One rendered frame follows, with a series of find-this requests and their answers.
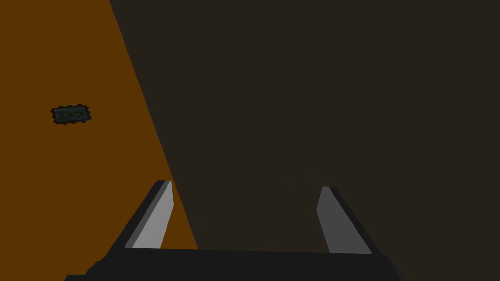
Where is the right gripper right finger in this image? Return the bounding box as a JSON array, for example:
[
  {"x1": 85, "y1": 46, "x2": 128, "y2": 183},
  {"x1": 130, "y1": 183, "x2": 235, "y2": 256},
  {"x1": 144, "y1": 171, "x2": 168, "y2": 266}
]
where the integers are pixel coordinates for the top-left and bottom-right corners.
[{"x1": 316, "y1": 185, "x2": 382, "y2": 255}]

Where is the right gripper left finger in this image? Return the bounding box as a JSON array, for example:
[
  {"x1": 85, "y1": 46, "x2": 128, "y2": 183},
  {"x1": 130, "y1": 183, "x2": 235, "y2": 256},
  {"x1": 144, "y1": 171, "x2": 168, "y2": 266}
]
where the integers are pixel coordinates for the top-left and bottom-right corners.
[{"x1": 111, "y1": 179, "x2": 175, "y2": 250}]

